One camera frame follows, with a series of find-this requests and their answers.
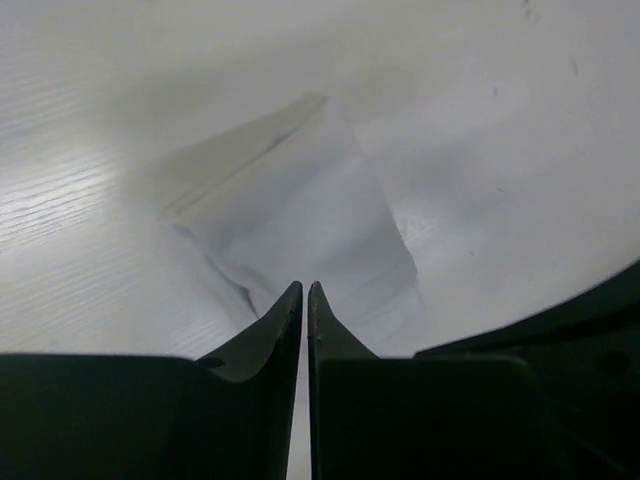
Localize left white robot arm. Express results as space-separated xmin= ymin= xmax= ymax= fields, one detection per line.
xmin=1 ymin=266 xmax=639 ymax=479

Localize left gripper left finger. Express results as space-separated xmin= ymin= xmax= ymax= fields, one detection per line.
xmin=1 ymin=283 xmax=303 ymax=479

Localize white skirt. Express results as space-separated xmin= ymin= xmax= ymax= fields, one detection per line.
xmin=145 ymin=93 xmax=424 ymax=355

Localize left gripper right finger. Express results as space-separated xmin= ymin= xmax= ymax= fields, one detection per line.
xmin=308 ymin=284 xmax=560 ymax=479

